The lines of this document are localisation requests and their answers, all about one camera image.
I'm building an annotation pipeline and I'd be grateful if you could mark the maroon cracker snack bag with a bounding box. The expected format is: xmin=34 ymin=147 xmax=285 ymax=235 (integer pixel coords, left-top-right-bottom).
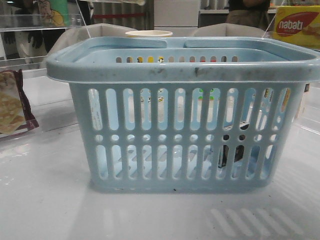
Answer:
xmin=0 ymin=70 xmax=39 ymax=139

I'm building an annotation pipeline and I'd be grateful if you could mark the dark tissue pack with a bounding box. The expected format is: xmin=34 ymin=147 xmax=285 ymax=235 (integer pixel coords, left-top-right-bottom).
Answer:
xmin=218 ymin=121 xmax=250 ymax=168

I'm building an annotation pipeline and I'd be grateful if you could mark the light blue plastic basket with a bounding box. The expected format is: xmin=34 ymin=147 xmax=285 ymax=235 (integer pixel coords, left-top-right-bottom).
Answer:
xmin=46 ymin=37 xmax=320 ymax=192

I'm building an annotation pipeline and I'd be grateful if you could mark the yellow nabati wafer box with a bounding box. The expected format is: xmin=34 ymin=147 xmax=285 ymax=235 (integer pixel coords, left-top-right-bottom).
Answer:
xmin=272 ymin=5 xmax=320 ymax=50

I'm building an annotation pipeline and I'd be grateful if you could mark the person in beige trousers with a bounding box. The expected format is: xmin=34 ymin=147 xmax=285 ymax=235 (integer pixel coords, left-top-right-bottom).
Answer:
xmin=226 ymin=0 xmax=270 ymax=31

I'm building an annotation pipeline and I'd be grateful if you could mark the clear acrylic left shelf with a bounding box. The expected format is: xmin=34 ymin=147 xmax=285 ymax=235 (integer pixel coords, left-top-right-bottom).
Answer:
xmin=0 ymin=0 xmax=92 ymax=156

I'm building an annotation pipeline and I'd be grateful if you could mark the beige chair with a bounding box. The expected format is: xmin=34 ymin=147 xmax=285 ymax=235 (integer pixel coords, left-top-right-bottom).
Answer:
xmin=190 ymin=23 xmax=266 ymax=38
xmin=47 ymin=23 xmax=136 ymax=56

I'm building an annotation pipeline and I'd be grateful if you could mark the beige chair left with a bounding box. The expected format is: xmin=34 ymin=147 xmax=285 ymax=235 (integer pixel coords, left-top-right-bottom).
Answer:
xmin=47 ymin=23 xmax=136 ymax=56

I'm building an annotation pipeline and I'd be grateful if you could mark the beige chair right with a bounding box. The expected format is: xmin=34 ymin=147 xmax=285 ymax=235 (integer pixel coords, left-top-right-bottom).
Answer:
xmin=190 ymin=23 xmax=266 ymax=38

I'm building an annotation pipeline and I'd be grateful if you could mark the clear acrylic right shelf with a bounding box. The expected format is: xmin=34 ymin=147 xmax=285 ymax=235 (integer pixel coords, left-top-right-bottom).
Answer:
xmin=265 ymin=0 xmax=320 ymax=124

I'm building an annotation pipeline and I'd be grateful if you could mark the cream paper cup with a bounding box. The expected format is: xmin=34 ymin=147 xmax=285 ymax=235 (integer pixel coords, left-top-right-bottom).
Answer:
xmin=125 ymin=30 xmax=173 ymax=38

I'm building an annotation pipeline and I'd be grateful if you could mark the yellow green cartoon package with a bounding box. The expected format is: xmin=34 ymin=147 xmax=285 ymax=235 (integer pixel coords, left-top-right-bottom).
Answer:
xmin=37 ymin=0 xmax=70 ymax=27

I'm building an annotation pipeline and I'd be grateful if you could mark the clear acrylic shelf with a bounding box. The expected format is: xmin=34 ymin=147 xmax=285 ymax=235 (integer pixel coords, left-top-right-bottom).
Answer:
xmin=0 ymin=0 xmax=92 ymax=156
xmin=265 ymin=0 xmax=320 ymax=124

